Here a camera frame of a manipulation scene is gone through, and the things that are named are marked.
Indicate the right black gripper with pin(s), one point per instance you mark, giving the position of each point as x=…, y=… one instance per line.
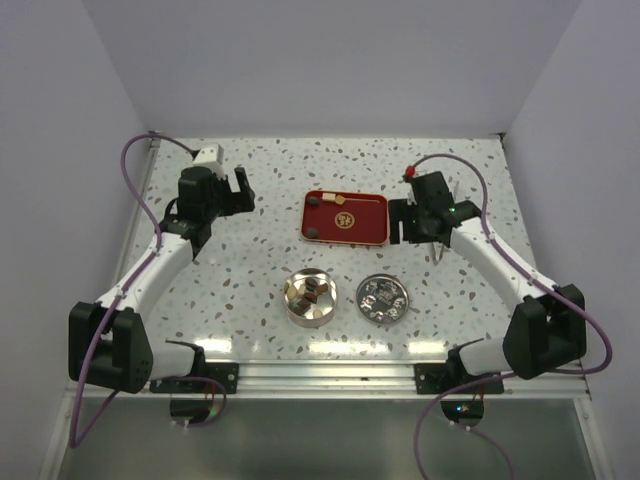
x=400, y=211

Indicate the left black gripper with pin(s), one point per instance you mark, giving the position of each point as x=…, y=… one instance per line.
x=236, y=202

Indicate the metal tongs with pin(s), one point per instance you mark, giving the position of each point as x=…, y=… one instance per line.
x=438, y=252

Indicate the round silver tin lid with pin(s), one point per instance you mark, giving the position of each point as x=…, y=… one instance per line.
x=382, y=299

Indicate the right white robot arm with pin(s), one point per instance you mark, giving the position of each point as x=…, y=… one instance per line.
x=546, y=329

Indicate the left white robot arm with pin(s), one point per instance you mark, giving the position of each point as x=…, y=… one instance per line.
x=110, y=340

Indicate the red rectangular tray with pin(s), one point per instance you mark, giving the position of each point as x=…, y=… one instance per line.
x=362, y=220

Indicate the round silver tin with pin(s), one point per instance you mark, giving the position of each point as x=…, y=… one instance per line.
x=327, y=302

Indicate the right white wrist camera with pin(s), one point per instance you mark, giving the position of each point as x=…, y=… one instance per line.
x=408, y=176

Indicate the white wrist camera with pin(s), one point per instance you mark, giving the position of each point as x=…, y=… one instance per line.
x=210, y=157
x=408, y=176

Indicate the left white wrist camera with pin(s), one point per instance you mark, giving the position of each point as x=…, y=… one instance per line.
x=210, y=157

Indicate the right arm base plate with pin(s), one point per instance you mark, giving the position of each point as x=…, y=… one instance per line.
x=436, y=378

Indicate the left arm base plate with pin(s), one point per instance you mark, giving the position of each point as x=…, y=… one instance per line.
x=226, y=375

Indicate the aluminium mounting rail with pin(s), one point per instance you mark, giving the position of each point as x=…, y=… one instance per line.
x=377, y=380

